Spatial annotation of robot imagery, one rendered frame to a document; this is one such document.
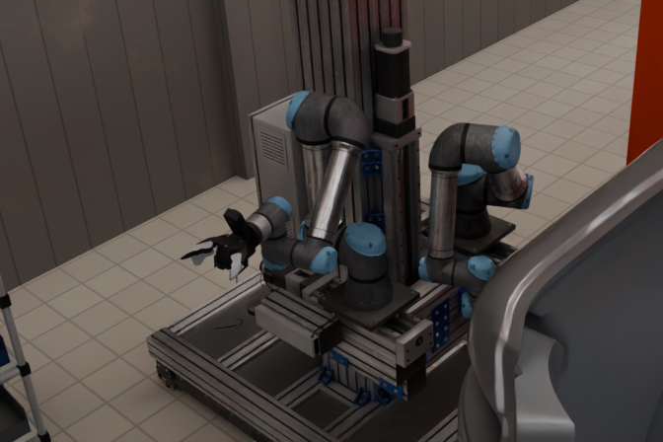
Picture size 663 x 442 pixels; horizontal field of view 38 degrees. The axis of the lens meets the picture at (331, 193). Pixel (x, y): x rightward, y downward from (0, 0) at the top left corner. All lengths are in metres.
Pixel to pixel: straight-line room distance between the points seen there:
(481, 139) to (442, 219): 0.27
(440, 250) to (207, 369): 1.22
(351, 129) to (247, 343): 1.40
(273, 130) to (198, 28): 1.98
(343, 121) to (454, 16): 3.99
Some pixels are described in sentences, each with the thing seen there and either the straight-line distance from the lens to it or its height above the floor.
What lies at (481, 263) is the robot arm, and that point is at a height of 0.96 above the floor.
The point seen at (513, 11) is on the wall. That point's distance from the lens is 7.10.
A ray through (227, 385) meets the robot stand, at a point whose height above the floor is 0.23.
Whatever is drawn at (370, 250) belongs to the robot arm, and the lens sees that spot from 2.78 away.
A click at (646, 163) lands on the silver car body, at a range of 1.77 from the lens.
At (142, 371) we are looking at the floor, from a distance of 4.11.
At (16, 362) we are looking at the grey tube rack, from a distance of 3.54.
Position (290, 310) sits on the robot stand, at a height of 0.74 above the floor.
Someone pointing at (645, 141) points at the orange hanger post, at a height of 1.21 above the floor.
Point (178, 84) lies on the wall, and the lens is 4.98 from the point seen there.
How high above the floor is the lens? 2.54
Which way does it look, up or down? 30 degrees down
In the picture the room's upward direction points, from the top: 5 degrees counter-clockwise
